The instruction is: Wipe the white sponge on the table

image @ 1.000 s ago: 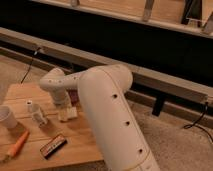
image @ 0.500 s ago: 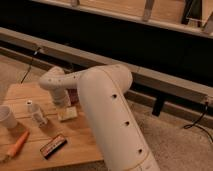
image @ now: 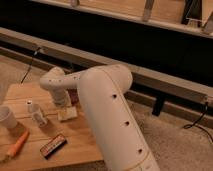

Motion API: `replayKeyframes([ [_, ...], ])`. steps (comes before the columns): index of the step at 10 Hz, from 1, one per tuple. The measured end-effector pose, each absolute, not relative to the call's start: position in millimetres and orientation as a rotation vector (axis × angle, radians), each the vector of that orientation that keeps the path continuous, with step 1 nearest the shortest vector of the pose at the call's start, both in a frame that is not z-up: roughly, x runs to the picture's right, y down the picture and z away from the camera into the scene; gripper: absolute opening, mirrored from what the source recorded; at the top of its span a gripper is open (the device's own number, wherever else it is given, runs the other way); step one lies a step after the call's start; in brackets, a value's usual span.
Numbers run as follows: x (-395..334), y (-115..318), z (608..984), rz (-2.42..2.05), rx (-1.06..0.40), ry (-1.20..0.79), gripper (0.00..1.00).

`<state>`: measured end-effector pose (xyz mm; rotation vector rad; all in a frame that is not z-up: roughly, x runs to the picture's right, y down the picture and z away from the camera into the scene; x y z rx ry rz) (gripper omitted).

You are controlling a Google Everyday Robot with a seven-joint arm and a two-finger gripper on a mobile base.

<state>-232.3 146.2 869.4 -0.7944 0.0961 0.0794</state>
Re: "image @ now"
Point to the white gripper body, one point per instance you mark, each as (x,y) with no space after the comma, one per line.
(61,98)

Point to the white sponge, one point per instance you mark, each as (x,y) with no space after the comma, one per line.
(67,113)

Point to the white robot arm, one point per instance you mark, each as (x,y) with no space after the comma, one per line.
(101,92)

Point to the dark red bowl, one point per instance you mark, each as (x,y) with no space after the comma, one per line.
(73,95)

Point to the clear plastic bottle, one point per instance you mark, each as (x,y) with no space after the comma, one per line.
(36,113)

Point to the black orange candy bar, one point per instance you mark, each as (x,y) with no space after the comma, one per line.
(52,146)

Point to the white paper cup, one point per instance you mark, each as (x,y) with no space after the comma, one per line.
(7,118)

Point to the orange carrot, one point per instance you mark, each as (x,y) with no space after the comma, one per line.
(15,148)

